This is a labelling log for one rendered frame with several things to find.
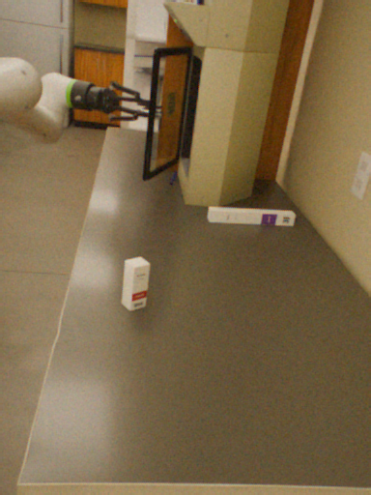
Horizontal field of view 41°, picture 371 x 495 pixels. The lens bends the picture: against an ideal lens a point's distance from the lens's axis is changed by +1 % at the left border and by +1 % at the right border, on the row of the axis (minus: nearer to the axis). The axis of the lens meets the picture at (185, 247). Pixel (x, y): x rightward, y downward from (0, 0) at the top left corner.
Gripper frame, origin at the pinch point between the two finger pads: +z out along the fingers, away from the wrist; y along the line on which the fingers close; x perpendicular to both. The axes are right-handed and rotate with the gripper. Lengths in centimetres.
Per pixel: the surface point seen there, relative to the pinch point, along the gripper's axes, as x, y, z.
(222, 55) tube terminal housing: -5.2, 19.4, 23.3
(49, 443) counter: -107, -26, 36
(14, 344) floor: 8, -120, -60
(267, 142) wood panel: 40, -12, 33
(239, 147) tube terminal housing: 3.3, -6.9, 30.7
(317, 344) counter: -64, -26, 67
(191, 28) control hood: -9.3, 25.1, 14.6
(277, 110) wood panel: 41, 1, 35
